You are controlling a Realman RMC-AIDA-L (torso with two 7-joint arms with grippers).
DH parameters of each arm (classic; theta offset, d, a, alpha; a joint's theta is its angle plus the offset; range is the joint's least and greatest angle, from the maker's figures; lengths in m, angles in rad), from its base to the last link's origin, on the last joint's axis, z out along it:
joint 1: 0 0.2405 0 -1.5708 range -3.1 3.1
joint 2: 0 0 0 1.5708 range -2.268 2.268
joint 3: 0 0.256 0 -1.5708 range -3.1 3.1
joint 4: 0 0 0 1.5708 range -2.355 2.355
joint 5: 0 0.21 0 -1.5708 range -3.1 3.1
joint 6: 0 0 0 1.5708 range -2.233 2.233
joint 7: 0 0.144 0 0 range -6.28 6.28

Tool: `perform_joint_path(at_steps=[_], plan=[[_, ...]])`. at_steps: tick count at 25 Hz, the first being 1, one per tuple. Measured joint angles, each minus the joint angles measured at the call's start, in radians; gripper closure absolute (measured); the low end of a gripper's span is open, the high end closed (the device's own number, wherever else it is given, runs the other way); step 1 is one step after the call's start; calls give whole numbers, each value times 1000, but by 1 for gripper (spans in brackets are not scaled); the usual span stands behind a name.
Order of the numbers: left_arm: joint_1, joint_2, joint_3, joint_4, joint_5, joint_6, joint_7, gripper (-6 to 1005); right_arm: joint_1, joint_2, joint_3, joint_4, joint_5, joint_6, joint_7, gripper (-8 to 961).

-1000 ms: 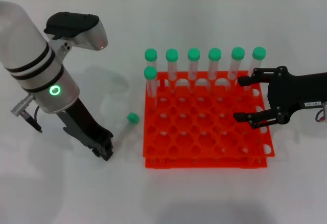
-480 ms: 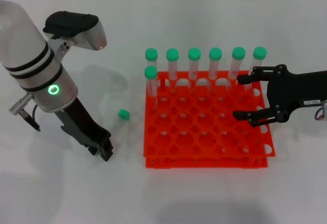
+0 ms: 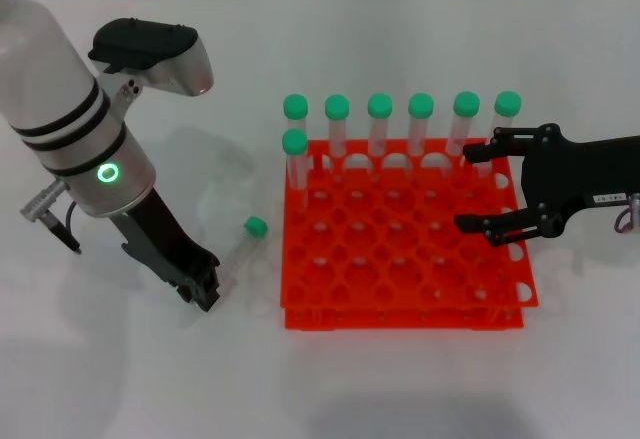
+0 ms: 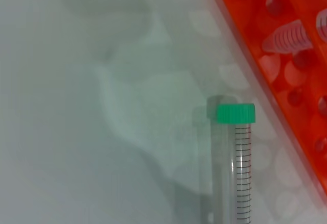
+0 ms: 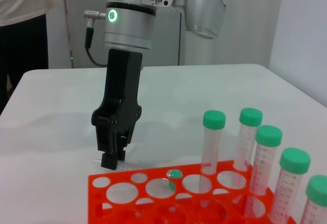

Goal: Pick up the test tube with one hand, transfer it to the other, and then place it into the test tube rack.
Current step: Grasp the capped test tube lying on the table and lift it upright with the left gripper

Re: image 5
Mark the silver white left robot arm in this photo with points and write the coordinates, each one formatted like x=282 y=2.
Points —
x=132 y=25

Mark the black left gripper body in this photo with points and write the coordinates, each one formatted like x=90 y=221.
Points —
x=122 y=81

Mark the orange test tube rack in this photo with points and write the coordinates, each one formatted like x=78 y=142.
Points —
x=92 y=198

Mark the thin grey pole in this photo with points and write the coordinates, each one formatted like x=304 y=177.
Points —
x=68 y=30

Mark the clear test tube green cap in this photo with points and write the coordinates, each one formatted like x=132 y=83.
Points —
x=269 y=135
x=135 y=166
x=295 y=160
x=317 y=187
x=251 y=117
x=214 y=120

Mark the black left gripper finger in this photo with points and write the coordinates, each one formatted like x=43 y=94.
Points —
x=124 y=142
x=109 y=161

